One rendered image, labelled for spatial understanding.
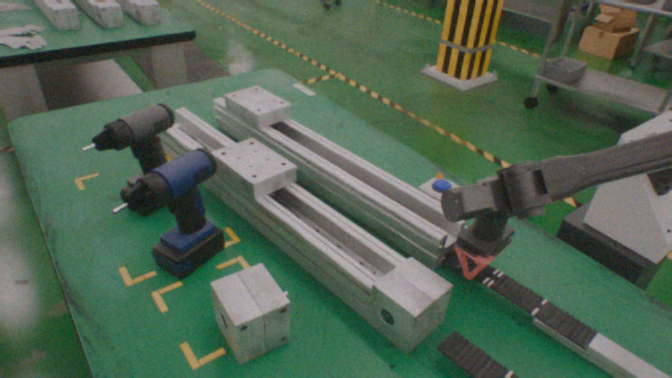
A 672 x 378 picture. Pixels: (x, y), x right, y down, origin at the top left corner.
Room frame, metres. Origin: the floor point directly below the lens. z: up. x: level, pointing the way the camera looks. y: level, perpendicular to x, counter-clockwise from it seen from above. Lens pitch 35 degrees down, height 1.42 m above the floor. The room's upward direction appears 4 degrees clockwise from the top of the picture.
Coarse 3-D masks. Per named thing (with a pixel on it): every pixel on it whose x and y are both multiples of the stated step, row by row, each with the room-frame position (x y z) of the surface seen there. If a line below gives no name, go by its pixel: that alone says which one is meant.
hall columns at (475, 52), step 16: (448, 0) 3.99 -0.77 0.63; (464, 0) 3.86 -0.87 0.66; (480, 0) 3.76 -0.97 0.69; (496, 0) 3.89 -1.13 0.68; (448, 16) 3.96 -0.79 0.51; (464, 16) 3.84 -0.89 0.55; (480, 16) 3.78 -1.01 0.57; (496, 16) 3.92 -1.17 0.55; (448, 32) 3.94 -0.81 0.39; (464, 32) 3.82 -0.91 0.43; (480, 32) 3.81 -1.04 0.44; (448, 48) 3.92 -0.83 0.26; (464, 48) 3.79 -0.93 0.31; (480, 48) 3.84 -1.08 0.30; (448, 64) 3.89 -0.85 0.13; (464, 64) 3.77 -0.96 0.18; (480, 64) 3.88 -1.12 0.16
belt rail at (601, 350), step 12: (540, 324) 0.54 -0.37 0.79; (552, 336) 0.52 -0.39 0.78; (600, 336) 0.50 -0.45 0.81; (576, 348) 0.49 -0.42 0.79; (588, 348) 0.48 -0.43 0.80; (600, 348) 0.48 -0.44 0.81; (612, 348) 0.48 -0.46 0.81; (624, 348) 0.48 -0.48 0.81; (600, 360) 0.47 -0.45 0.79; (612, 360) 0.46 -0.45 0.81; (624, 360) 0.46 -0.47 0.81; (636, 360) 0.46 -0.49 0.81; (612, 372) 0.45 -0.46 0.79; (624, 372) 0.44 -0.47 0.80; (636, 372) 0.44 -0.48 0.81; (648, 372) 0.44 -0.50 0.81; (660, 372) 0.44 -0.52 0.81
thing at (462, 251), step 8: (456, 248) 0.64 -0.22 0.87; (464, 248) 0.63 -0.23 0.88; (472, 248) 0.63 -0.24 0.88; (464, 256) 0.64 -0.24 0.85; (472, 256) 0.61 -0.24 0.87; (480, 256) 0.62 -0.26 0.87; (464, 264) 0.64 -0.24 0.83; (480, 264) 0.60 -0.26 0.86; (464, 272) 0.64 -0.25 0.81; (472, 272) 0.62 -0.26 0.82
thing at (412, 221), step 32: (224, 128) 1.19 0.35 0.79; (256, 128) 1.07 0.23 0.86; (288, 128) 1.10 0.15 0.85; (288, 160) 0.98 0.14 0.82; (320, 160) 0.92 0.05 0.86; (352, 160) 0.93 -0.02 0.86; (320, 192) 0.90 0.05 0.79; (352, 192) 0.84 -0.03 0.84; (384, 192) 0.86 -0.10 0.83; (416, 192) 0.82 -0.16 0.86; (384, 224) 0.77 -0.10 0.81; (416, 224) 0.71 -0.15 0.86; (448, 224) 0.74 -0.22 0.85; (416, 256) 0.69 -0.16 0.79
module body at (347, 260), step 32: (192, 128) 1.07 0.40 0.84; (224, 192) 0.84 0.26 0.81; (288, 192) 0.79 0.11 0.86; (256, 224) 0.75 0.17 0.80; (288, 224) 0.68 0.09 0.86; (320, 224) 0.72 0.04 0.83; (352, 224) 0.69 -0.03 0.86; (320, 256) 0.62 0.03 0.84; (352, 256) 0.63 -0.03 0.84; (384, 256) 0.61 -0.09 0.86; (352, 288) 0.56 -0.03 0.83
